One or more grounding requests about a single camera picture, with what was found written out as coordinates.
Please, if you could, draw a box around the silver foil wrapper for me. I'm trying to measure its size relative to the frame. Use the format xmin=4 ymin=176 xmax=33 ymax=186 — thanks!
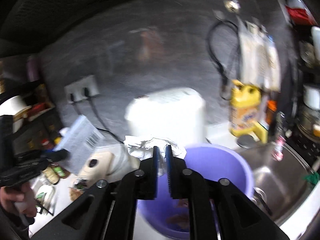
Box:
xmin=124 ymin=135 xmax=187 ymax=178

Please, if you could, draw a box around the green white packet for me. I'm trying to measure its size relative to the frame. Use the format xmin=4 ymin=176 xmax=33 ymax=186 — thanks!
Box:
xmin=35 ymin=185 xmax=55 ymax=213

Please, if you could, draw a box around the person's left hand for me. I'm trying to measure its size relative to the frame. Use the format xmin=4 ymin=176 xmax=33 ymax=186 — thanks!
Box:
xmin=0 ymin=182 xmax=38 ymax=217

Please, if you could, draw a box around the white-top oil sprayer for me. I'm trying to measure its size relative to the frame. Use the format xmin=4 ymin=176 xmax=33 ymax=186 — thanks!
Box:
xmin=60 ymin=127 xmax=73 ymax=143

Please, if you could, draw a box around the steel sink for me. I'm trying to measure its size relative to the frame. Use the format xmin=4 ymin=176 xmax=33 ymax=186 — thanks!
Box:
xmin=235 ymin=142 xmax=318 ymax=227

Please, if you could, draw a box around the clear bag of chopsticks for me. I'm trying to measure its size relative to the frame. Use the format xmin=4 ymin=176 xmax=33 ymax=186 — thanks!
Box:
xmin=237 ymin=21 xmax=265 ymax=85
xmin=260 ymin=32 xmax=280 ymax=90

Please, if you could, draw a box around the red plastic bag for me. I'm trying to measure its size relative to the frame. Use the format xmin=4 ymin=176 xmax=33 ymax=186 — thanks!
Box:
xmin=285 ymin=0 xmax=315 ymax=25

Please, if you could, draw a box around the green scrubber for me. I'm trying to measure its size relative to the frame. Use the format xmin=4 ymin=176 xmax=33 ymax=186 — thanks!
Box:
xmin=301 ymin=172 xmax=320 ymax=185

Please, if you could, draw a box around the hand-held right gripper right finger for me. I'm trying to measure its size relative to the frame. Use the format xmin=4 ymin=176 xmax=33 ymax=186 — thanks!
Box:
xmin=165 ymin=144 xmax=290 ymax=240

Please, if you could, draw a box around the white cup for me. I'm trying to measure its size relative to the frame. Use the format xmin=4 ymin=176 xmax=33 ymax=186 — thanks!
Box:
xmin=304 ymin=85 xmax=320 ymax=109

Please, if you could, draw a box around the grey wall socket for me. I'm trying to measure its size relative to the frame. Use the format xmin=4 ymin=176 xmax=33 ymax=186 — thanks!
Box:
xmin=64 ymin=81 xmax=83 ymax=103
xmin=79 ymin=75 xmax=99 ymax=97

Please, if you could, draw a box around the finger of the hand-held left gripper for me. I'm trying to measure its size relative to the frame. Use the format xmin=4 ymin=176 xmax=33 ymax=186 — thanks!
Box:
xmin=37 ymin=150 xmax=70 ymax=162

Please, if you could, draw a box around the sink drain strainer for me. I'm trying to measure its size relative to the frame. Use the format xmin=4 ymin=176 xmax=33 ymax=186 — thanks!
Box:
xmin=252 ymin=189 xmax=272 ymax=215

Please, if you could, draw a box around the yellow detergent bottle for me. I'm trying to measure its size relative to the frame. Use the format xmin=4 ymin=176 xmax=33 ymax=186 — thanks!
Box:
xmin=229 ymin=79 xmax=262 ymax=138

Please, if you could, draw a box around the black kitchen shelf rack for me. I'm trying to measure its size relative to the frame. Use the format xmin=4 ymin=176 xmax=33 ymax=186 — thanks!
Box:
xmin=0 ymin=80 xmax=64 ymax=155

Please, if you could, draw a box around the black plug with cable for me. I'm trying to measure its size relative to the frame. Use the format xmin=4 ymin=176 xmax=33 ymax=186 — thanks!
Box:
xmin=84 ymin=87 xmax=124 ymax=144
xmin=69 ymin=94 xmax=85 ymax=120

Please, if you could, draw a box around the round dark sink lid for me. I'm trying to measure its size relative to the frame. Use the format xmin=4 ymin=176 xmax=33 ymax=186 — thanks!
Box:
xmin=237 ymin=134 xmax=257 ymax=147

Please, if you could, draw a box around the white bowl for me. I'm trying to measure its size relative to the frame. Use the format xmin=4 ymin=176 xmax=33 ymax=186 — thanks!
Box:
xmin=0 ymin=95 xmax=28 ymax=133

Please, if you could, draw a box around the black range hood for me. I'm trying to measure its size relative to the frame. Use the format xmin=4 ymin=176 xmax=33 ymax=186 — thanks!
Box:
xmin=0 ymin=0 xmax=167 ymax=55

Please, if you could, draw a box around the orange cup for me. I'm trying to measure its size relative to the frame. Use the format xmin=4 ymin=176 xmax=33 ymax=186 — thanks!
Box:
xmin=266 ymin=100 xmax=278 ymax=125

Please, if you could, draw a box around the purple plastic bucket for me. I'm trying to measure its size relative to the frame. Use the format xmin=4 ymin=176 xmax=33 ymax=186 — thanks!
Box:
xmin=136 ymin=143 xmax=255 ymax=233

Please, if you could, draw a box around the pink brush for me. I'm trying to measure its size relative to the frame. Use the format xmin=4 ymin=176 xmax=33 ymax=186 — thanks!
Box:
xmin=274 ymin=112 xmax=285 ymax=162

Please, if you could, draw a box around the black hanging power cable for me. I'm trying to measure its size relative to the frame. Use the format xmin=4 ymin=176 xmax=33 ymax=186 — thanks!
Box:
xmin=207 ymin=20 xmax=242 ymax=100

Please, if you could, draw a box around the cream induction cooker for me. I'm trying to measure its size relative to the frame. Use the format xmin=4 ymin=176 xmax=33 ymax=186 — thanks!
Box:
xmin=79 ymin=151 xmax=115 ymax=180

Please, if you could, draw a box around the black dish rack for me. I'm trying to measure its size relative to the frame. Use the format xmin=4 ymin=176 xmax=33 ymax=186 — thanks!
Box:
xmin=295 ymin=25 xmax=320 ymax=165

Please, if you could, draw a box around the pink bottle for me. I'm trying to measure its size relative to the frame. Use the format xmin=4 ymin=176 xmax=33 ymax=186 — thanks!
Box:
xmin=26 ymin=55 xmax=40 ymax=82

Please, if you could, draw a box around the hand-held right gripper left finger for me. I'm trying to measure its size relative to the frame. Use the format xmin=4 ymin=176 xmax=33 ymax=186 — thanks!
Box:
xmin=30 ymin=146 xmax=160 ymax=240

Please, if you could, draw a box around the grey carton with barcode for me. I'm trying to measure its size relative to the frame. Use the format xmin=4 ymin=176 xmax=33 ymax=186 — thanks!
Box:
xmin=54 ymin=115 xmax=105 ymax=174

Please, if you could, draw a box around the white air fryer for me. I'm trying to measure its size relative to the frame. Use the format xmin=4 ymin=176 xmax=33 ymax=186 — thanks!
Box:
xmin=125 ymin=87 xmax=207 ymax=145

